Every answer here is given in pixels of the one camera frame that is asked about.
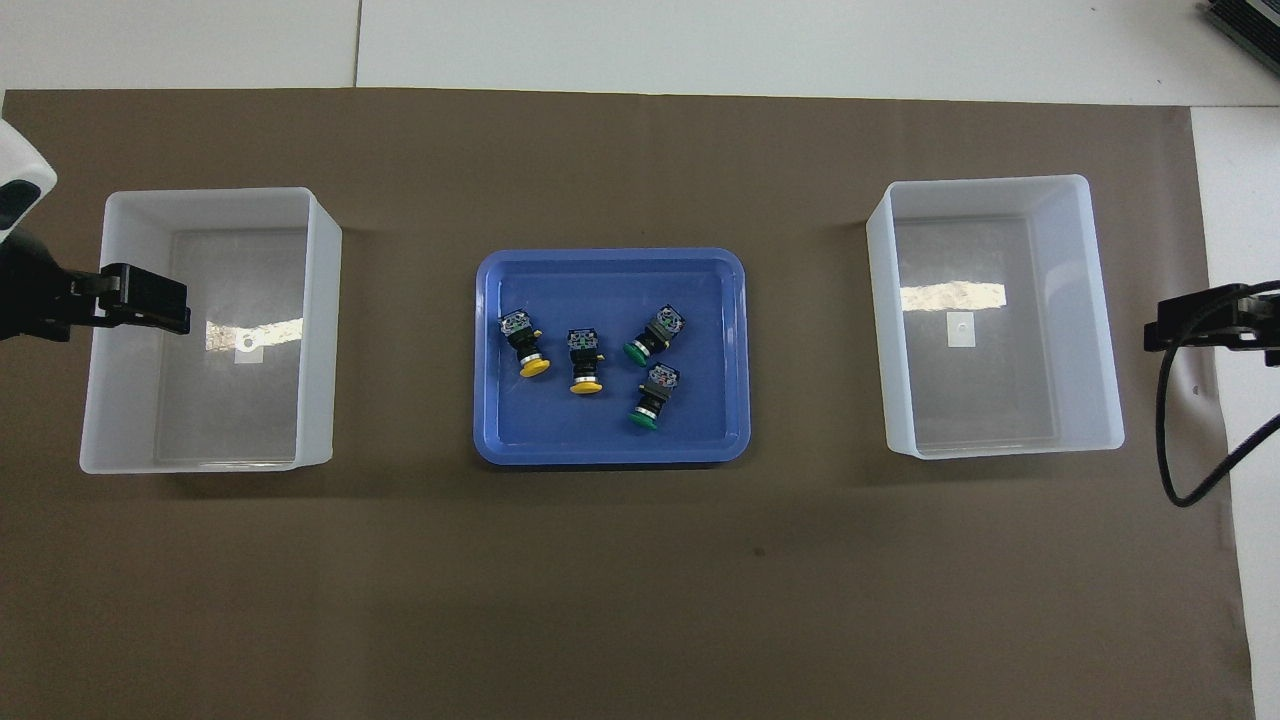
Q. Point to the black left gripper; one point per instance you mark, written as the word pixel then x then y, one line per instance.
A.
pixel 30 290

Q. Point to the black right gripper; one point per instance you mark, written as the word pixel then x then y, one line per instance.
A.
pixel 1268 320

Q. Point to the yellow push button switch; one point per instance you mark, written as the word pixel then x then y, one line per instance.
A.
pixel 520 335
pixel 584 360

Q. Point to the green push button switch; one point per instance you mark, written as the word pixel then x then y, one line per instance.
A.
pixel 655 335
pixel 655 392

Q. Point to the translucent white plastic box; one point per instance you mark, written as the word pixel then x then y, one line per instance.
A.
pixel 1080 300
pixel 320 300

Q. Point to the small white box label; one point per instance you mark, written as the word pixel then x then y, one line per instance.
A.
pixel 961 330

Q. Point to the dark grey finned device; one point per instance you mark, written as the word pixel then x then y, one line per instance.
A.
pixel 1245 25

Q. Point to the blue plastic tray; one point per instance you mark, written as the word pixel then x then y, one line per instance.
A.
pixel 700 290

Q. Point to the brown paper table mat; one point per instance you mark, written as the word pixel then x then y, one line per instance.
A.
pixel 640 560

